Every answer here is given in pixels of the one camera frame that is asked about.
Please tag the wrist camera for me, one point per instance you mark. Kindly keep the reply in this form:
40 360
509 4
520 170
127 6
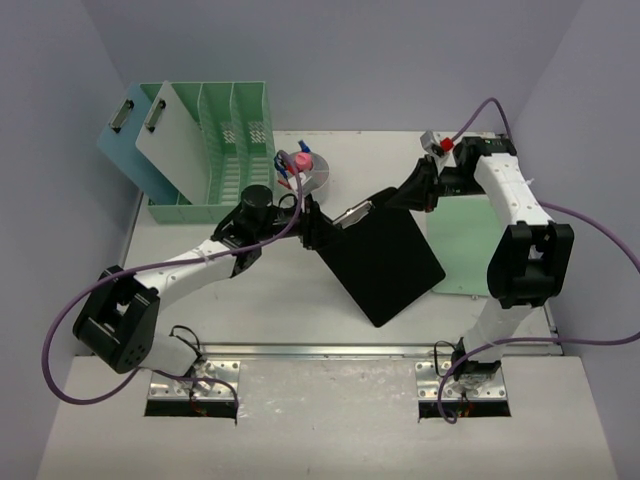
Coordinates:
306 184
435 145

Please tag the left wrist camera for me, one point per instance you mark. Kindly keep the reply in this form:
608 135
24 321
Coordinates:
306 184

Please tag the blue clipboard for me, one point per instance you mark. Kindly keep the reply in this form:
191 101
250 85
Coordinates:
117 142

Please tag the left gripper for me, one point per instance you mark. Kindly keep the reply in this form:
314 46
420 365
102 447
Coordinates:
310 229

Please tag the black clipboard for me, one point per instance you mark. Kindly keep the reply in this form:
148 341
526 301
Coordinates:
383 261

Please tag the black handled scissors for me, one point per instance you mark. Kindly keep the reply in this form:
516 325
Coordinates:
276 158

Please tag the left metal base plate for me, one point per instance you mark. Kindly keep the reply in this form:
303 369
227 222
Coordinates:
211 379

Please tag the green mesh file organizer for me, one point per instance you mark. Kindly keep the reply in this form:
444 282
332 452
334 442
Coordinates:
235 123

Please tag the white round desk organizer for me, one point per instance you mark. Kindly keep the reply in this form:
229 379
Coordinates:
321 173

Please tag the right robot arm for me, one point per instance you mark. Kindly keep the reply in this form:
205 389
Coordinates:
530 261

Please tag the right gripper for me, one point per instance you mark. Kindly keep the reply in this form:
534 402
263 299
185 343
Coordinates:
421 190

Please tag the green clipboard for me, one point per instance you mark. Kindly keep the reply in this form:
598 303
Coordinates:
463 233

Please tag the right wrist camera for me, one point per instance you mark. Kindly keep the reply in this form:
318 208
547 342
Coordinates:
435 145

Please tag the metal base plate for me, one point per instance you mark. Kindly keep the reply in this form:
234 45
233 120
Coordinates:
475 388
211 379

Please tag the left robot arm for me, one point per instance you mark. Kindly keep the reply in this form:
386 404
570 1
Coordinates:
118 322

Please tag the white clipboard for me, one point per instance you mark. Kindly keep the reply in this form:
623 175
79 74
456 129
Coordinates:
179 137

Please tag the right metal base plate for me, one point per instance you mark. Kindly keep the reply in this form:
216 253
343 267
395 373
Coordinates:
475 388

